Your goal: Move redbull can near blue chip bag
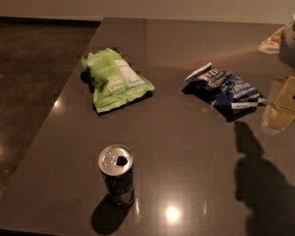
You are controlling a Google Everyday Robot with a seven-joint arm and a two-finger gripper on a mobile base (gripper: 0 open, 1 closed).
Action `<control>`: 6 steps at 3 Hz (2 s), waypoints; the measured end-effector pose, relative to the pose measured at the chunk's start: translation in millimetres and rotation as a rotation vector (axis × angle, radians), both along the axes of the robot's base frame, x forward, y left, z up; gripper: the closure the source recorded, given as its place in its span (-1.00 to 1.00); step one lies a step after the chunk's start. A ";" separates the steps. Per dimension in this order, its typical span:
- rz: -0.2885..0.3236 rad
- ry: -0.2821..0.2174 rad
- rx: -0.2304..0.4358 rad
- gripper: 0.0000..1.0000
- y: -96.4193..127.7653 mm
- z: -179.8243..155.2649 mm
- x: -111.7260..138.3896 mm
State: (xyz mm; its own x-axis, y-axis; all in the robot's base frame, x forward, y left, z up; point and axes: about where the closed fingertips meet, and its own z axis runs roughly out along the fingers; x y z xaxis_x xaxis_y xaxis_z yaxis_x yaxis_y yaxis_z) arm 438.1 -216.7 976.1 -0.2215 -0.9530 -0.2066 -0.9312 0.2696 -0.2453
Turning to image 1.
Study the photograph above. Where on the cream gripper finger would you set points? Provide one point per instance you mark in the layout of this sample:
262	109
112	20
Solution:
280	109
272	44

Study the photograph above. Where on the redbull can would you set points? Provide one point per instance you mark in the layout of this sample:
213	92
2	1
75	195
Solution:
116	164

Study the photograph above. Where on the blue chip bag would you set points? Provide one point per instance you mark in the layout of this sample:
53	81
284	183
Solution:
224	90

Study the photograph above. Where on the green chip bag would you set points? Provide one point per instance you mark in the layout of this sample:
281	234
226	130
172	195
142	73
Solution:
115	83

